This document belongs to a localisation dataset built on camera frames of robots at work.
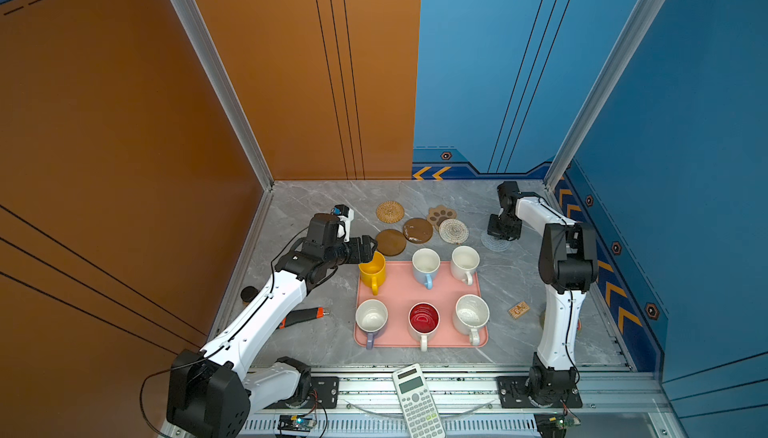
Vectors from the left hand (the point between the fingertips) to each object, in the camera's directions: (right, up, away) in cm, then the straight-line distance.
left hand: (366, 241), depth 81 cm
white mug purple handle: (+1, -22, +4) cm, 22 cm away
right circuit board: (+46, -43, -10) cm, 64 cm away
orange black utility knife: (-18, -22, +3) cm, 29 cm away
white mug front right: (+30, -21, +4) cm, 37 cm away
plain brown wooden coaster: (+6, -3, +21) cm, 22 cm away
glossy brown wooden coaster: (+16, +1, +25) cm, 30 cm away
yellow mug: (+1, -10, +4) cm, 11 cm away
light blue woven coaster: (+42, -3, +21) cm, 47 cm away
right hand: (+43, 0, +23) cm, 49 cm away
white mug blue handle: (+18, -9, +13) cm, 24 cm away
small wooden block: (+44, -21, +5) cm, 49 cm away
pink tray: (+10, -16, +8) cm, 21 cm away
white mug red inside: (+16, -22, +2) cm, 28 cm away
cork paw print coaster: (+24, +7, +29) cm, 39 cm away
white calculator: (+13, -38, -10) cm, 41 cm away
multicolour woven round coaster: (+29, +1, +24) cm, 37 cm away
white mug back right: (+29, -8, +11) cm, 32 cm away
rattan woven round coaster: (+6, +7, +31) cm, 33 cm away
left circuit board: (-14, -42, -10) cm, 46 cm away
